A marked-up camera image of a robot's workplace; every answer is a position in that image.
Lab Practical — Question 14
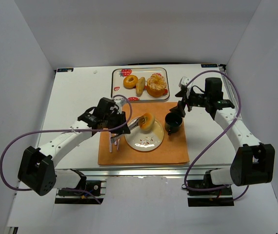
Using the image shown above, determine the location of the golden bagel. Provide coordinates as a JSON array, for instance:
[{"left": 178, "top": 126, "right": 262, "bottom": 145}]
[{"left": 139, "top": 113, "right": 155, "bottom": 131}]

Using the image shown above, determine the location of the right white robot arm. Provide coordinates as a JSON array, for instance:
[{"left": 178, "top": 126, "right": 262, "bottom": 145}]
[{"left": 170, "top": 77, "right": 275, "bottom": 189}]

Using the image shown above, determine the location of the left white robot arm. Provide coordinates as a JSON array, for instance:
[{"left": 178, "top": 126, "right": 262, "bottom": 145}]
[{"left": 18, "top": 95, "right": 130, "bottom": 196}]

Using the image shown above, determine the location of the sugar topped round bread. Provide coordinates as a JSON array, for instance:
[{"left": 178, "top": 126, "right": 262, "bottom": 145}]
[{"left": 146, "top": 73, "right": 167, "bottom": 98}]

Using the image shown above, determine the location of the elongated bread roll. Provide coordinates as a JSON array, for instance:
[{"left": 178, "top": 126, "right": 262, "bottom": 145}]
[{"left": 136, "top": 77, "right": 145, "bottom": 97}]

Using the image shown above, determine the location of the black cup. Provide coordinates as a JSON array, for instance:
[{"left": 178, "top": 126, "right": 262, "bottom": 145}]
[{"left": 164, "top": 115, "right": 182, "bottom": 136}]

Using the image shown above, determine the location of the round white yellow plate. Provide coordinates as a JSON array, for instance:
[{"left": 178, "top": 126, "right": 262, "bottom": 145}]
[{"left": 124, "top": 119, "right": 164, "bottom": 152}]

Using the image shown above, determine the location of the right table label sticker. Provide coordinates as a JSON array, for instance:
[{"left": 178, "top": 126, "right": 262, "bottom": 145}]
[{"left": 201, "top": 63, "right": 218, "bottom": 68}]

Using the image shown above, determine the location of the table label sticker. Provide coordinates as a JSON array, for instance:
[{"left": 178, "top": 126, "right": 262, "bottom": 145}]
[
  {"left": 201, "top": 63, "right": 218, "bottom": 68},
  {"left": 57, "top": 68, "right": 74, "bottom": 73}
]

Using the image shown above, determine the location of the orange cloth placemat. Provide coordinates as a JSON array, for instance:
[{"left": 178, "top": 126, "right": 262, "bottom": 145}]
[{"left": 98, "top": 102, "right": 189, "bottom": 166}]

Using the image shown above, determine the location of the strawberry pattern rectangular tray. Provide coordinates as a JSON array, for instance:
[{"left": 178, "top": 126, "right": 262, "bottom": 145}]
[{"left": 111, "top": 67, "right": 170, "bottom": 102}]

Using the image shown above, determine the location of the left table label sticker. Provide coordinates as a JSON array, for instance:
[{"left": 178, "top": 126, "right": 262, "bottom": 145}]
[{"left": 57, "top": 68, "right": 74, "bottom": 73}]

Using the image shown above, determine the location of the table knife pink handle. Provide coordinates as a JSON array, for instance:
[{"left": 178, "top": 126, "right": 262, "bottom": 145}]
[{"left": 109, "top": 140, "right": 112, "bottom": 153}]

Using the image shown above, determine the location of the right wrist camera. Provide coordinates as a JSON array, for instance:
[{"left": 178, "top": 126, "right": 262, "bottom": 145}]
[{"left": 179, "top": 76, "right": 193, "bottom": 96}]

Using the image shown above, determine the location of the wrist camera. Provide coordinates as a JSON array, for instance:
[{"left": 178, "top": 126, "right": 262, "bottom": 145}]
[
  {"left": 113, "top": 97, "right": 127, "bottom": 114},
  {"left": 179, "top": 76, "right": 193, "bottom": 96}
]

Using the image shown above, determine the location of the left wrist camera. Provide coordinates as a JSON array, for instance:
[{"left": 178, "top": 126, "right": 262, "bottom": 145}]
[{"left": 113, "top": 97, "right": 127, "bottom": 114}]

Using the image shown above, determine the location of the aluminium table frame rail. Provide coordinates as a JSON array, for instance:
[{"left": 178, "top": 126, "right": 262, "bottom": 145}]
[{"left": 14, "top": 165, "right": 230, "bottom": 195}]

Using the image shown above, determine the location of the golden bagel far ring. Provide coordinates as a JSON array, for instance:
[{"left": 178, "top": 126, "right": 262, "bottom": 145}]
[{"left": 123, "top": 75, "right": 139, "bottom": 89}]

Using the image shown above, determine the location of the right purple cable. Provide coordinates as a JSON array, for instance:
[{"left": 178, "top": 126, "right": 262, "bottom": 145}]
[{"left": 181, "top": 70, "right": 250, "bottom": 201}]

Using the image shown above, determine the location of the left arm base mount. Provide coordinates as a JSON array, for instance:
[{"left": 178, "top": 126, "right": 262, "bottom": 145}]
[{"left": 55, "top": 176, "right": 106, "bottom": 205}]

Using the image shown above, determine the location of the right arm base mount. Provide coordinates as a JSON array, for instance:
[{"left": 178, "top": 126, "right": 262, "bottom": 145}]
[{"left": 185, "top": 171, "right": 234, "bottom": 207}]

